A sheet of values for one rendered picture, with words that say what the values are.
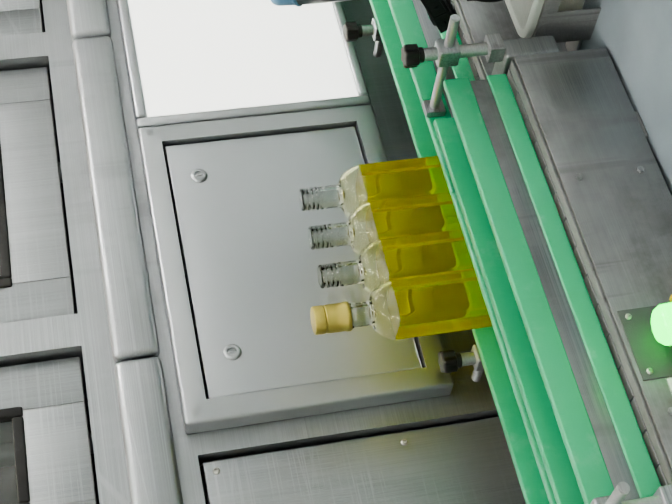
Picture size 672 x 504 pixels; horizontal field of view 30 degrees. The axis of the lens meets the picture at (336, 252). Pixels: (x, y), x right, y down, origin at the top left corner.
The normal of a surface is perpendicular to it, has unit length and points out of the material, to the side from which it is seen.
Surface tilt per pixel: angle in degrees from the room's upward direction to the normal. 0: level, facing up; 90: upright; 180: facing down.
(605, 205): 90
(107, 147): 90
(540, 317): 90
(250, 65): 90
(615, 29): 0
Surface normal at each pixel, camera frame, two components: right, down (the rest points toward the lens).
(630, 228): 0.09, -0.56
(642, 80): -0.97, 0.12
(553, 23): 0.21, 0.82
